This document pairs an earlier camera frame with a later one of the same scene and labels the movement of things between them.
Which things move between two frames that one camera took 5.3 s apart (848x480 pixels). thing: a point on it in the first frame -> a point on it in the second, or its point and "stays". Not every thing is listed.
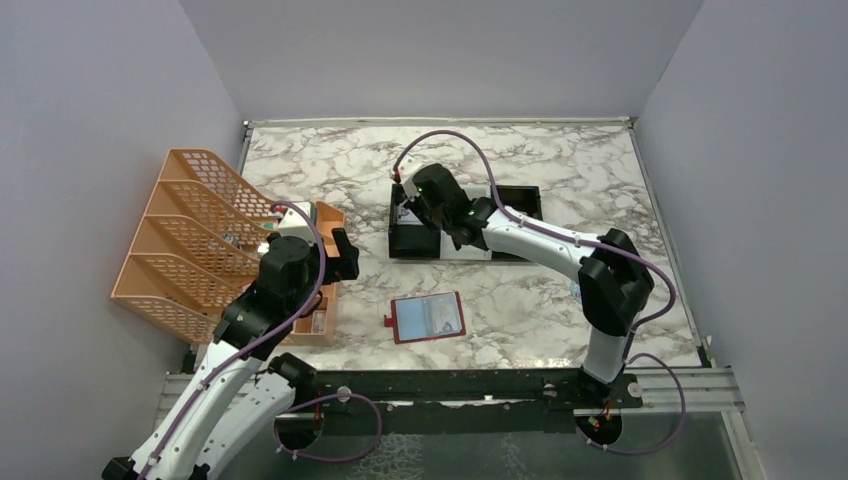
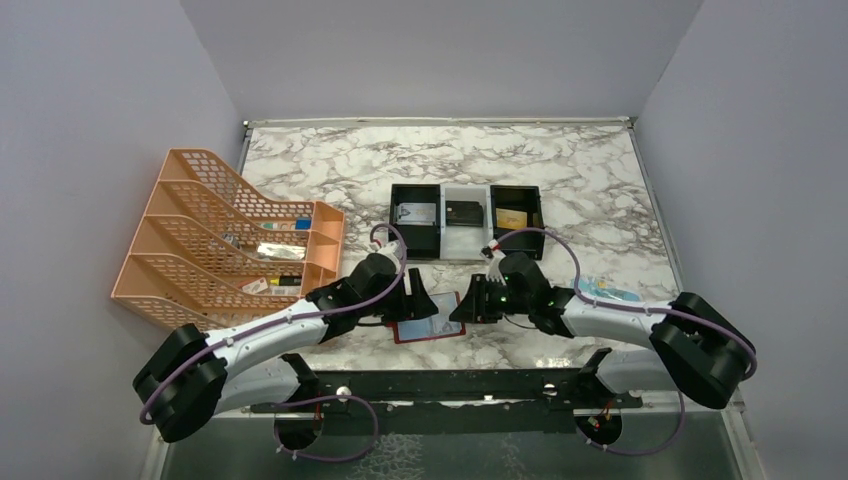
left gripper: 334,258 -> 406,302
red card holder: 426,317 stays
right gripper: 411,204 -> 482,301
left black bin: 410,240 stays
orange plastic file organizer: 198,249 stays
